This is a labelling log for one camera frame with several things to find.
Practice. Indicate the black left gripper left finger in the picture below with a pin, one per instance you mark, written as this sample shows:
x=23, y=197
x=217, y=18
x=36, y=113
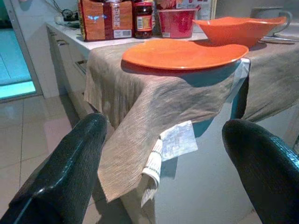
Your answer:
x=63, y=177

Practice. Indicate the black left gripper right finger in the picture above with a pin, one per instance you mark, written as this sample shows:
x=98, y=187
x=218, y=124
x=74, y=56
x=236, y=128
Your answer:
x=268, y=177

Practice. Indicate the orange plate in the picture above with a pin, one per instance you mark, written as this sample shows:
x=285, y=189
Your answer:
x=182, y=54

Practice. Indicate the light grey table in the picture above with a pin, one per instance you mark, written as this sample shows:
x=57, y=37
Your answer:
x=210, y=175

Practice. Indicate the dark beige woven placemat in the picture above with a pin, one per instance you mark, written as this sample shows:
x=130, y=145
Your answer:
x=273, y=81

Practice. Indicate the white patterned cloth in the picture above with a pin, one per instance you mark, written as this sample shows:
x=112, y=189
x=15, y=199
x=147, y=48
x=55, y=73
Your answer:
x=177, y=142

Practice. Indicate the light beige woven placemat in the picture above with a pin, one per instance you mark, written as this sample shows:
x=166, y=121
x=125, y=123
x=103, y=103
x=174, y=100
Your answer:
x=140, y=105

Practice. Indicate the white counter cabinet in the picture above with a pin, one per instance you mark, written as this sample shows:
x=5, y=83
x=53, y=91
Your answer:
x=67, y=60

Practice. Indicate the glass door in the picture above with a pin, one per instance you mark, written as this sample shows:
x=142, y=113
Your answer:
x=14, y=58

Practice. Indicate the brown wooden utensil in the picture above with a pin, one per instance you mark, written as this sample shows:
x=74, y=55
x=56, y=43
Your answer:
x=278, y=41

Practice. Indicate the dark slim utensil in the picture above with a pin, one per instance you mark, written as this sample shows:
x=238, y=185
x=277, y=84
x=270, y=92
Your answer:
x=282, y=37

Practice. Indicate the orange bowl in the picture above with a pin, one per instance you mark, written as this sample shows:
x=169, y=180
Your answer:
x=233, y=32

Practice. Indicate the orange snack package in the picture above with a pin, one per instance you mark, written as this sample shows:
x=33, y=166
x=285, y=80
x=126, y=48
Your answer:
x=95, y=21

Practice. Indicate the grey metal mug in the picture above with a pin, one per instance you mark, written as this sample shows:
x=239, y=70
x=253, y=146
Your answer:
x=261, y=12

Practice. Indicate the dark sauce jar red lid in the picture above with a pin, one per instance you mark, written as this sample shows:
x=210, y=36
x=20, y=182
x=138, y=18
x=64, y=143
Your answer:
x=143, y=23

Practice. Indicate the red plastic tub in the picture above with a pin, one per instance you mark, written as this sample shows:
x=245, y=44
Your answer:
x=177, y=23

